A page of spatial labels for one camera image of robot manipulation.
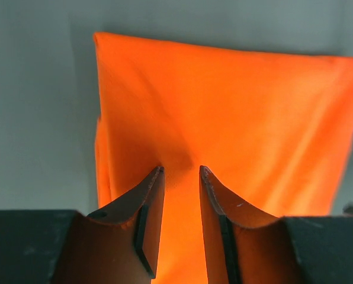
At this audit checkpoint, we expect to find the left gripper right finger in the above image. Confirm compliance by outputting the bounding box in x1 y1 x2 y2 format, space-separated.
199 166 353 283

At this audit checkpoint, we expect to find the orange t shirt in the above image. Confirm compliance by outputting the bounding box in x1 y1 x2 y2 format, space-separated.
94 32 353 283

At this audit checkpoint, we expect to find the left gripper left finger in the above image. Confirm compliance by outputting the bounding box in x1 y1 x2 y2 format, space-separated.
0 166 165 283

